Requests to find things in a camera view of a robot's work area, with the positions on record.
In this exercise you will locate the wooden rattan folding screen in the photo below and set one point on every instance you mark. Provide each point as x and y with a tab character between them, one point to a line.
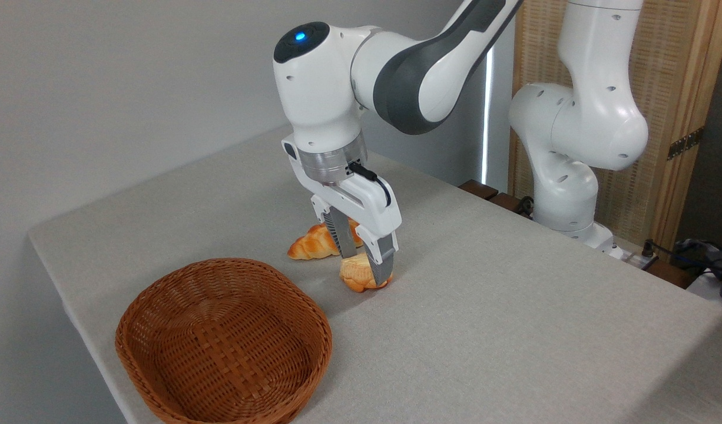
667	59

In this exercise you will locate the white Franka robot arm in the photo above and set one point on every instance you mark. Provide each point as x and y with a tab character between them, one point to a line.
590	118

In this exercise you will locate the round pale bread bun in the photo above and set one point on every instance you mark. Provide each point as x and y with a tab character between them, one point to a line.
355	277

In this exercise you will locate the dark grey cloth bundle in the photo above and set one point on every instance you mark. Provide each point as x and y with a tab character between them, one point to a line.
717	268

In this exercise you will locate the golden croissant bread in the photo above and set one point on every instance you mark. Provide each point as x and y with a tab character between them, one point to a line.
314	244

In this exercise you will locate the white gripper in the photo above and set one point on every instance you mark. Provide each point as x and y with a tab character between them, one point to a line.
373	209

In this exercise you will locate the dark brown wooden block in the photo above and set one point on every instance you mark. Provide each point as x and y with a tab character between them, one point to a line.
508	203
479	188
670	274

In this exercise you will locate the brown wicker basket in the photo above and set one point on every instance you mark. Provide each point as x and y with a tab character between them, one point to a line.
219	353

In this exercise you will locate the dark metal screen hinge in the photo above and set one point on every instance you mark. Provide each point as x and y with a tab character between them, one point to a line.
685	143

